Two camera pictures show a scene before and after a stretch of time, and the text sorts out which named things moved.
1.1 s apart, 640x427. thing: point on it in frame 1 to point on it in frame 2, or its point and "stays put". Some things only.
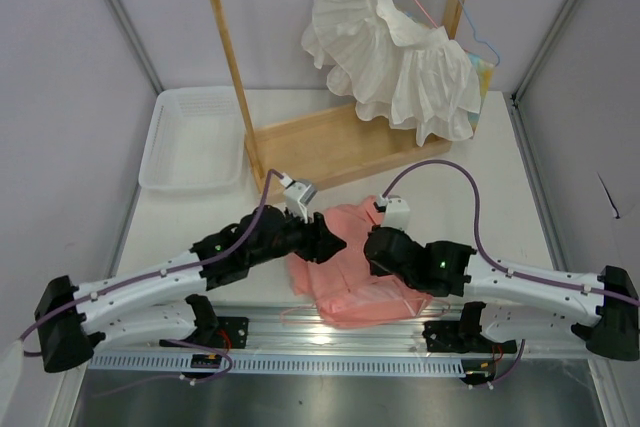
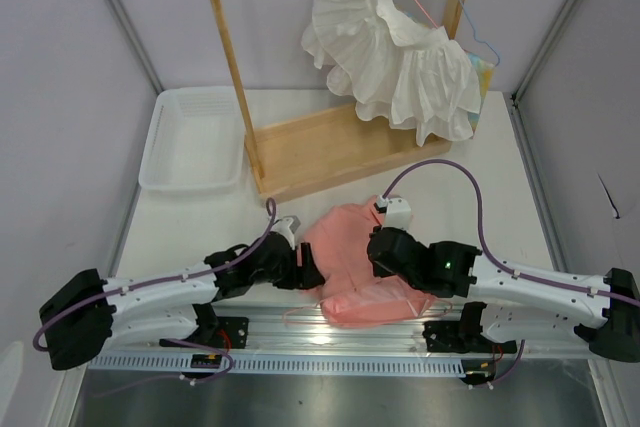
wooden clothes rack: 338,142 stays put
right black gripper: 377,270 stays put
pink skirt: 342,286 stays put
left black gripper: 319,244 to 304,276
